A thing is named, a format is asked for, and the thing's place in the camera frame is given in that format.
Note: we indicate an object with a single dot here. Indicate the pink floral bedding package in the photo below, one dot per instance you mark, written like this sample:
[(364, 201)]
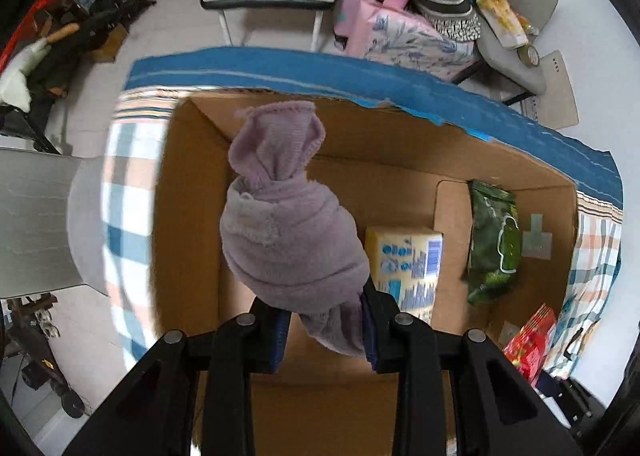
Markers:
[(410, 36)]

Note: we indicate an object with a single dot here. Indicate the yellow snack bag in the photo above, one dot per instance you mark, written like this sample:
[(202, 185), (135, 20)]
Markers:
[(502, 6)]

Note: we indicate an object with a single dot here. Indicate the red snack packet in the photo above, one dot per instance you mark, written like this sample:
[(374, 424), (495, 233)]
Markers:
[(530, 343)]

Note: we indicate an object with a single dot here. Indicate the tape roll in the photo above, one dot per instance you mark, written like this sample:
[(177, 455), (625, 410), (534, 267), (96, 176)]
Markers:
[(529, 55)]

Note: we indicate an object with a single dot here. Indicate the pile of dark tools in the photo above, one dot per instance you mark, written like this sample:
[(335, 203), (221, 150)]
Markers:
[(60, 31)]

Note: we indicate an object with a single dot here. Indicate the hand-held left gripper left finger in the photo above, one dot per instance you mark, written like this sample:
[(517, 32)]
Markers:
[(277, 336)]

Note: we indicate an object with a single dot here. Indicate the grey chair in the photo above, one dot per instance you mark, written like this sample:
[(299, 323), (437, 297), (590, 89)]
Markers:
[(520, 26)]

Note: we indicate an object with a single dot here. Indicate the yellow tissue packet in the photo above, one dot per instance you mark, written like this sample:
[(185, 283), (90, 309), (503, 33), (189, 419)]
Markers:
[(407, 266)]

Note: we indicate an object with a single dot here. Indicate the checkered bed sheet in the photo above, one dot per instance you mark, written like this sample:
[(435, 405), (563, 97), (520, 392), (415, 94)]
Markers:
[(130, 216)]

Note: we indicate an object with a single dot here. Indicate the purple sock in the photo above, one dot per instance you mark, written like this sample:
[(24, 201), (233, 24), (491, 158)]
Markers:
[(295, 226)]

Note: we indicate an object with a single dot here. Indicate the cardboard box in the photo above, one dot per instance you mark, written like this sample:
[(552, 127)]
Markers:
[(350, 236)]

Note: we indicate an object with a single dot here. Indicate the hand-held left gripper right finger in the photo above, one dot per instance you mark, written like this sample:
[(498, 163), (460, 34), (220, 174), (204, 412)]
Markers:
[(371, 336)]

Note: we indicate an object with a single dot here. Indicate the green snack bag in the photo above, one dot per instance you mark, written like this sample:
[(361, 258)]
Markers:
[(492, 241)]

